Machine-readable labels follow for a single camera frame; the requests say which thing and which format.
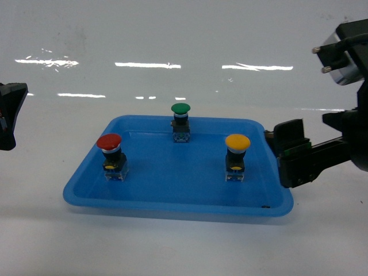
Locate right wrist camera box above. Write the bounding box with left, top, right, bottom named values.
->
left=312, top=19, right=367, bottom=86

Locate red mushroom push button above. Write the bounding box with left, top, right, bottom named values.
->
left=96, top=133, right=129, bottom=182

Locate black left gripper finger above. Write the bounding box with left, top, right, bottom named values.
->
left=1, top=83, right=28, bottom=151

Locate green mushroom push button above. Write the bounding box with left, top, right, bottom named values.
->
left=171, top=103, right=191, bottom=143

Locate white glossy backboard panel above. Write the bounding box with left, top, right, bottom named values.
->
left=1, top=1, right=367, bottom=110

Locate yellow mushroom push button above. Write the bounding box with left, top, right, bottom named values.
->
left=225, top=134, right=251, bottom=182

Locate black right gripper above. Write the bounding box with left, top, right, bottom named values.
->
left=264, top=83, right=367, bottom=188

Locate blue plastic tray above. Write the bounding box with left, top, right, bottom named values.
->
left=63, top=115, right=294, bottom=220

